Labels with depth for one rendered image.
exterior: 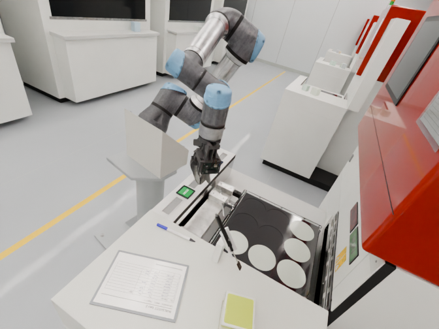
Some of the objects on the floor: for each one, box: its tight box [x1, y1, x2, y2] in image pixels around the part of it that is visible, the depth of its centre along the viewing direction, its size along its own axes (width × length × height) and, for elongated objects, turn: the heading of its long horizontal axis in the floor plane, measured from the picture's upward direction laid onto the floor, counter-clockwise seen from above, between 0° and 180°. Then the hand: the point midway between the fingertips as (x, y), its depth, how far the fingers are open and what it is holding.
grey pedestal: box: [94, 150, 177, 249], centre depth 155 cm, size 51×44×82 cm
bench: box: [0, 0, 159, 103], centre depth 338 cm, size 108×180×200 cm, turn 139°
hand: (199, 179), depth 85 cm, fingers closed
